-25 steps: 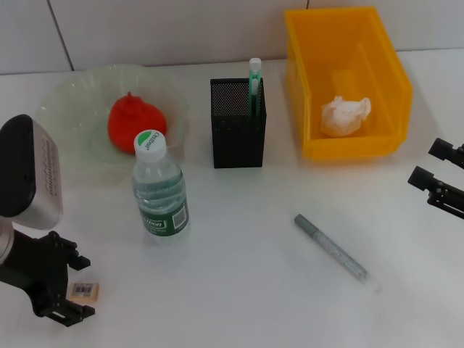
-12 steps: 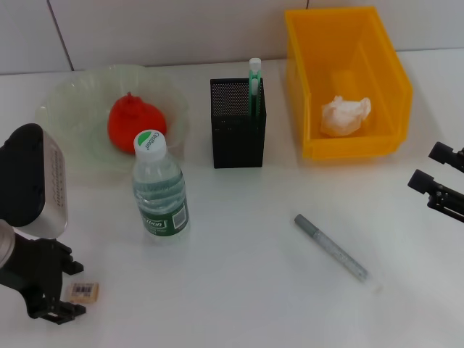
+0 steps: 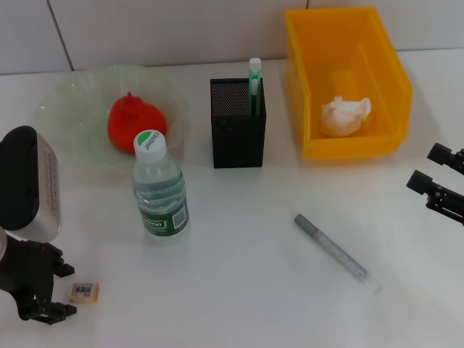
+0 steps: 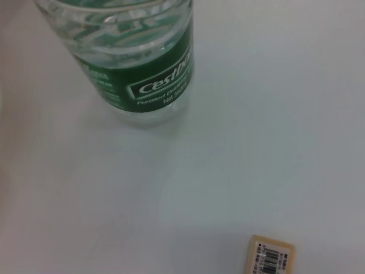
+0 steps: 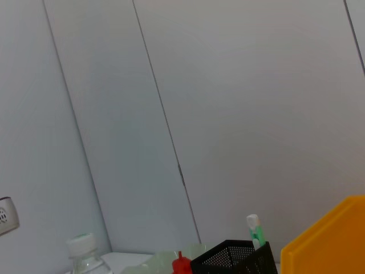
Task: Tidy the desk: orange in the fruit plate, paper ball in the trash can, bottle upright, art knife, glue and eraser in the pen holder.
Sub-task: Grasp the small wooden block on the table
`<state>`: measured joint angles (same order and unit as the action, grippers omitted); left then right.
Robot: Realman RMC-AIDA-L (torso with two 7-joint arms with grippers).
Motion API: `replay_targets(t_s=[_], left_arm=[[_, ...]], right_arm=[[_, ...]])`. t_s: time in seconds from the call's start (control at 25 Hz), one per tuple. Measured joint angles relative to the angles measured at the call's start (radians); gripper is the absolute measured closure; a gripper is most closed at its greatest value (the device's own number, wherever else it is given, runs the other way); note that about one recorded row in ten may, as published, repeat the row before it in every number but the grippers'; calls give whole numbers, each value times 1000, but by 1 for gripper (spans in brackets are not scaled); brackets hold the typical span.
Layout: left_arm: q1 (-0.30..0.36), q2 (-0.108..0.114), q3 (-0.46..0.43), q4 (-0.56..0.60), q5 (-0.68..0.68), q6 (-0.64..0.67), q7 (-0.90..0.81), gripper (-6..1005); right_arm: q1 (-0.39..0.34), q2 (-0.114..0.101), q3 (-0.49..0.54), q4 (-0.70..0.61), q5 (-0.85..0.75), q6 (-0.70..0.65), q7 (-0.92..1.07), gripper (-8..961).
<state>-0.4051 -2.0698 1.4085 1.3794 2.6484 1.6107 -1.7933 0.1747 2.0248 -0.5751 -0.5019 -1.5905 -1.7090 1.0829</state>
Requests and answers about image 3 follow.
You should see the black mesh pen holder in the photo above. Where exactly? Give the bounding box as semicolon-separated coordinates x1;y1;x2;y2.
209;77;268;170

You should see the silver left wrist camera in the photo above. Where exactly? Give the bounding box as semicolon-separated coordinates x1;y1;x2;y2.
0;125;62;242

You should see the small beige barcode eraser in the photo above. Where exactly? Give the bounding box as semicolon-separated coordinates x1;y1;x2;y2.
67;282;101;302

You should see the yellow plastic storage bin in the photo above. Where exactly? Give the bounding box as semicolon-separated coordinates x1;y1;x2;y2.
284;6;414;160

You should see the pale green glass fruit plate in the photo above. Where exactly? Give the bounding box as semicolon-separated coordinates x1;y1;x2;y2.
34;64;191;175

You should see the white paper ball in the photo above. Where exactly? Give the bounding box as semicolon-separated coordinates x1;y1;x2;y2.
319;95;373;138

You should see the red-orange fruit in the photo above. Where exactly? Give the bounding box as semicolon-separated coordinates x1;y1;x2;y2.
107;92;167;156

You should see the grey marker pen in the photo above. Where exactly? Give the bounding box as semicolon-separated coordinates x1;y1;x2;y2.
294;213;384;294

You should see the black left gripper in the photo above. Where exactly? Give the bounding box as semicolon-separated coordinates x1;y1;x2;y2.
0;235;78;326

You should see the clear water bottle green label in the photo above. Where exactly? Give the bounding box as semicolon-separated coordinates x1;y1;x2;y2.
130;129;190;244

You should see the green utility knife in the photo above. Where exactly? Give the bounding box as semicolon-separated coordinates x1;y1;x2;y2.
247;57;262;119

